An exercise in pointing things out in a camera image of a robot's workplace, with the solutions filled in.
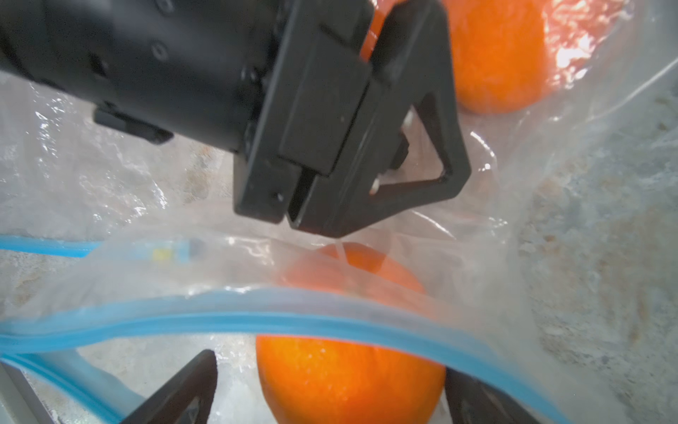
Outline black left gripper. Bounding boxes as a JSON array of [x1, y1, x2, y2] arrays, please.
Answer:
[[1, 1, 374, 223]]

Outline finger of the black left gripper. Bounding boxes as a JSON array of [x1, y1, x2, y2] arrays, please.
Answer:
[[288, 1, 471, 238]]

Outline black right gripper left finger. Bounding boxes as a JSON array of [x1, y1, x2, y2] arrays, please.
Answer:
[[121, 350, 218, 424]]

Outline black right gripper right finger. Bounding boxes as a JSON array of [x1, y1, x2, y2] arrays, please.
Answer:
[[445, 369, 540, 424]]

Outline orange fruit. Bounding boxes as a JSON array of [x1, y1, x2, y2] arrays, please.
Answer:
[[359, 0, 552, 116], [255, 242, 447, 424]]

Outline clear zip-top bag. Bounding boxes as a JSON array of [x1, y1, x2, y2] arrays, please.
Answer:
[[1, 1, 677, 423]]

